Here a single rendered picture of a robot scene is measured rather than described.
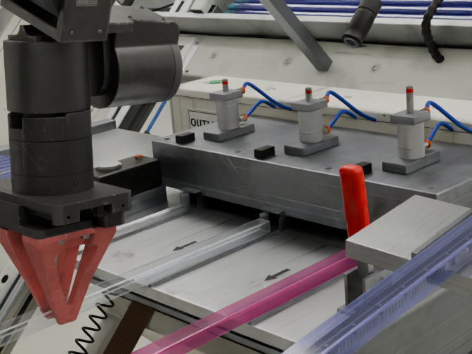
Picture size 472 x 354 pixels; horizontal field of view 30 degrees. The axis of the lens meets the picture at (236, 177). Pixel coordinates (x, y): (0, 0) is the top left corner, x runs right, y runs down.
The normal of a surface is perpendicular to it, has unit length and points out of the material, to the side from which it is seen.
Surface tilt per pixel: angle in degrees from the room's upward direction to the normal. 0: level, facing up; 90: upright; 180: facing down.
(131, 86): 109
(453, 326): 90
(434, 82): 90
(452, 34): 180
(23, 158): 128
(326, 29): 180
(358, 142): 46
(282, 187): 136
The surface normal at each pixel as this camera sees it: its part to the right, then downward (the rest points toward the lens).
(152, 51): 0.61, -0.29
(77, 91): 0.79, 0.12
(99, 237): 0.66, 0.48
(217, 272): -0.08, -0.96
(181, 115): -0.71, 0.26
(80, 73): 0.90, 0.08
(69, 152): 0.61, 0.16
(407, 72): -0.55, -0.51
